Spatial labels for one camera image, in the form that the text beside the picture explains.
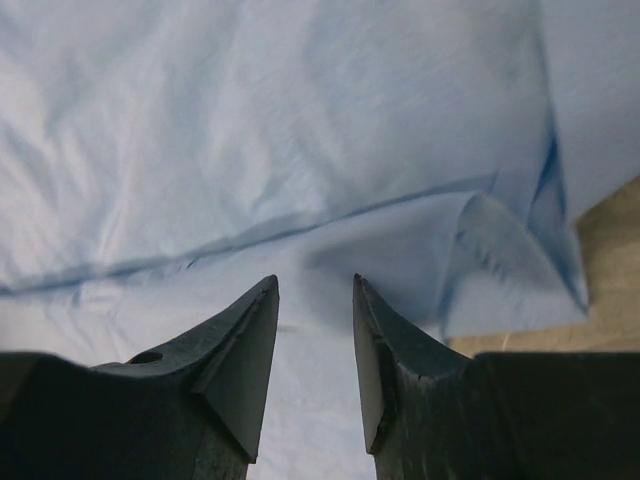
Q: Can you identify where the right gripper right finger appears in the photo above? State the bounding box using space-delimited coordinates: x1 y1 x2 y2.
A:
353 277 639 479

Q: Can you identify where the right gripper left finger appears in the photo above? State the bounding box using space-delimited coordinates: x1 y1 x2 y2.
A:
1 276 279 479

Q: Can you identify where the light blue long sleeve shirt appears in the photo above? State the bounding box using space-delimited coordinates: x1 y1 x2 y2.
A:
1 1 639 479

